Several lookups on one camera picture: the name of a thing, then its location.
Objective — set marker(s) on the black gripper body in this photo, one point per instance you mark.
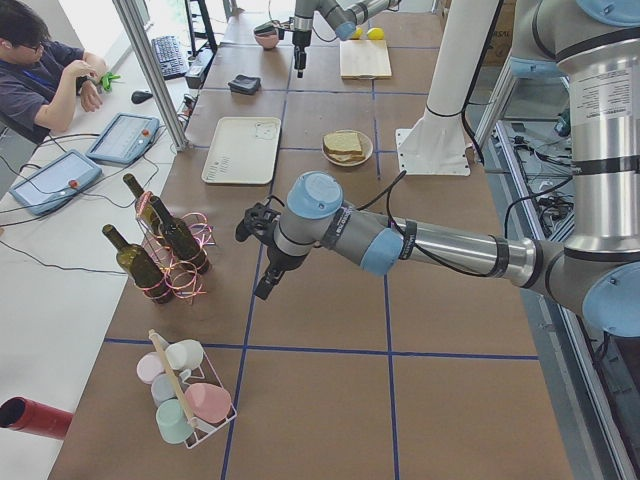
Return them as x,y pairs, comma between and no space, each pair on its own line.
283,260
300,39

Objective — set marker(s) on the white bear serving tray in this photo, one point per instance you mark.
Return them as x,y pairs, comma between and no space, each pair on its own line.
243,151

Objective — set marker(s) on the metal scoop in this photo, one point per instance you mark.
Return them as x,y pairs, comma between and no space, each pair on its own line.
265,27

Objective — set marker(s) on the pink bowl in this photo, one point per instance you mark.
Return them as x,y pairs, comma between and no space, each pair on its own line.
267,38

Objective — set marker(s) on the folded grey cloth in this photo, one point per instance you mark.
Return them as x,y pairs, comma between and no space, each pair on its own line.
244,84

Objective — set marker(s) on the wooden cutting board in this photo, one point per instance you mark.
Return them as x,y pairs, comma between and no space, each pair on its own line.
364,59

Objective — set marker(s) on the right yellow lemon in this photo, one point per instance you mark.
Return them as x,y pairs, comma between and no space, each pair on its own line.
375,34

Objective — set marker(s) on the bottom bread slice with egg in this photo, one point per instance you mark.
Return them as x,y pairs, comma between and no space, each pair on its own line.
345,158

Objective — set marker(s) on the green wine bottle middle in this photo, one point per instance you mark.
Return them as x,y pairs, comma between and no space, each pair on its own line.
179,237

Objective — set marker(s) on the green wine bottle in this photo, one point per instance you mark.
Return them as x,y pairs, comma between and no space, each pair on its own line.
179,237
144,211
142,269

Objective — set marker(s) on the white cup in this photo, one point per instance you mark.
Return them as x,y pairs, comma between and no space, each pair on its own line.
185,354

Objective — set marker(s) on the black keyboard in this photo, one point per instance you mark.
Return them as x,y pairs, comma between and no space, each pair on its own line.
169,55

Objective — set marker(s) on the pink cup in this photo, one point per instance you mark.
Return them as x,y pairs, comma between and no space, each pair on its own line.
209,402

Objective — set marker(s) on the green wine bottle front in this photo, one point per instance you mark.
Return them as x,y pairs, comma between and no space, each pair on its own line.
142,269

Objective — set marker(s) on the lilac cup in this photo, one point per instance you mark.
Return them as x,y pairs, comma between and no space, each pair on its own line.
149,367

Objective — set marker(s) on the grey cup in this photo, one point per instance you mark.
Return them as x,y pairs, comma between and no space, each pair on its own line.
162,389

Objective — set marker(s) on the green wine bottle back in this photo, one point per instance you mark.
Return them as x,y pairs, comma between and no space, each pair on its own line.
144,211

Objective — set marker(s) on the black computer mouse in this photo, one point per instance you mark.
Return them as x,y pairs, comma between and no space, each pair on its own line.
140,96

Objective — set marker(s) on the mint green cup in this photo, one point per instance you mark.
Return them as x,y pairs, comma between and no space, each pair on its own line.
172,422

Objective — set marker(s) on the far blue teach pendant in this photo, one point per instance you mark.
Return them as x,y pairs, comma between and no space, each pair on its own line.
125,139

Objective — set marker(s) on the blue teach pendant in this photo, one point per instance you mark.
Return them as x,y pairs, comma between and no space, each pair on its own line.
125,139
52,186

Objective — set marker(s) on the green plastic tool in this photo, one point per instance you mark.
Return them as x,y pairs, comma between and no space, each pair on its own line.
107,80

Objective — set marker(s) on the cardboard box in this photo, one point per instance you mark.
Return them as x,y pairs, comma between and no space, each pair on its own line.
501,41

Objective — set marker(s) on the near blue teach pendant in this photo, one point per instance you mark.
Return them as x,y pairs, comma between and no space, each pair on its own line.
52,186

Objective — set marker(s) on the seated person in blue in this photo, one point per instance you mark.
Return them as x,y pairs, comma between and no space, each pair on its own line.
43,80

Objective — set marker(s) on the red cylinder tube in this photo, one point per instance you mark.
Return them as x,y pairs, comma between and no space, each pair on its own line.
28,416

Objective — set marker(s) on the copper wire bottle rack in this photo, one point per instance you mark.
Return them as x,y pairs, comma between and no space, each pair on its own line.
182,278

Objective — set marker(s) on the white wire cup rack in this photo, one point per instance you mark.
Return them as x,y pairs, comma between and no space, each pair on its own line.
181,380

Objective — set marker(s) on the aluminium frame post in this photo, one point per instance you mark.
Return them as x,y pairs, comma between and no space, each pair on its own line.
133,25

